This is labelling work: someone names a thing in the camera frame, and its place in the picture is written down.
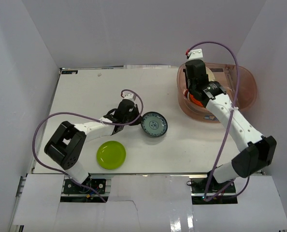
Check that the orange plate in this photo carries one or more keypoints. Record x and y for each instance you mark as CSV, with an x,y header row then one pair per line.
x,y
193,100

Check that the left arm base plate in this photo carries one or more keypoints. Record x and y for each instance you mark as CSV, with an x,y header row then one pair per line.
x,y
97,184

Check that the black label sticker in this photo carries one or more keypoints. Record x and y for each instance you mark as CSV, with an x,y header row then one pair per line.
x,y
69,72

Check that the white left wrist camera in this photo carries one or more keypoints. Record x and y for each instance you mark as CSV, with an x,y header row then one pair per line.
x,y
128,96

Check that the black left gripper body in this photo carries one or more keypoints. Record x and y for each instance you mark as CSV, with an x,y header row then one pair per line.
x,y
133,114

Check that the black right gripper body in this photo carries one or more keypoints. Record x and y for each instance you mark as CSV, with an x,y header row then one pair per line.
x,y
187,82

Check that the blue white patterned plate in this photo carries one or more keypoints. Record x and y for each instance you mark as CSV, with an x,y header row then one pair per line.
x,y
154,124

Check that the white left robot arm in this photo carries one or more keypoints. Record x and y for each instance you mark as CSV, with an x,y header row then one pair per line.
x,y
65,145

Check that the cream plate with black mark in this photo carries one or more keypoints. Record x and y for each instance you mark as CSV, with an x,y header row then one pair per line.
x,y
211,76

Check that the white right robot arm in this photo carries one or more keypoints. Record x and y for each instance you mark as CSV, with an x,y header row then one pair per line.
x,y
256,151

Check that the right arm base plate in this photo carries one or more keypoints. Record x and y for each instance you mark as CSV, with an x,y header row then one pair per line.
x,y
198,186

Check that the white paper sheets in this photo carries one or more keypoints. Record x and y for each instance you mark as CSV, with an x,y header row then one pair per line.
x,y
147,66

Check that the lime green plate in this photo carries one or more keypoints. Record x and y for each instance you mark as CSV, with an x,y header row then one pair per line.
x,y
111,155

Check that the pink translucent plastic bin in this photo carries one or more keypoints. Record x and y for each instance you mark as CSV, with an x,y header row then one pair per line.
x,y
226,75

